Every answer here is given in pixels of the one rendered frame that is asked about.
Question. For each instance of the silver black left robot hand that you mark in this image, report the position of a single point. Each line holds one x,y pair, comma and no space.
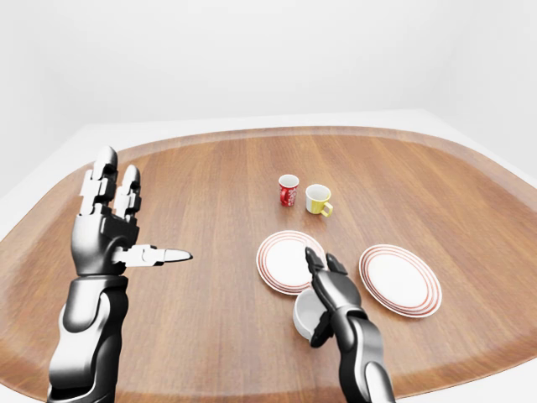
94,243

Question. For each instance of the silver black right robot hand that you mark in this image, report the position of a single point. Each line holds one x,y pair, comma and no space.
335,294

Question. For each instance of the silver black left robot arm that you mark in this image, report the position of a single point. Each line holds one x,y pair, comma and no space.
90,336

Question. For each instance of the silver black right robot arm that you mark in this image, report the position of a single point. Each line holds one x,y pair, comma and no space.
363,357

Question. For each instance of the white plate with red rings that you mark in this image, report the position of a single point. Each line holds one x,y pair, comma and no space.
400,280
285,262

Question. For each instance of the yellow and white mug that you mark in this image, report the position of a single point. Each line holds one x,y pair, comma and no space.
317,199

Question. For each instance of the red patterned mug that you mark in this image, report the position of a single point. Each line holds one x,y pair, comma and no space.
288,189

